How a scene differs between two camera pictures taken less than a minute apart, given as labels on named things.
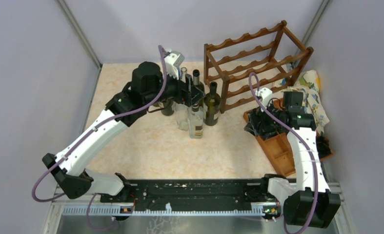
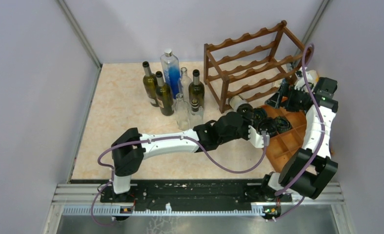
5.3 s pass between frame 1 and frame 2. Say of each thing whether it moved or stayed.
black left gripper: moved
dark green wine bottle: moved
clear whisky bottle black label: stayed
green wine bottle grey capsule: stayed
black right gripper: moved
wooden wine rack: stayed
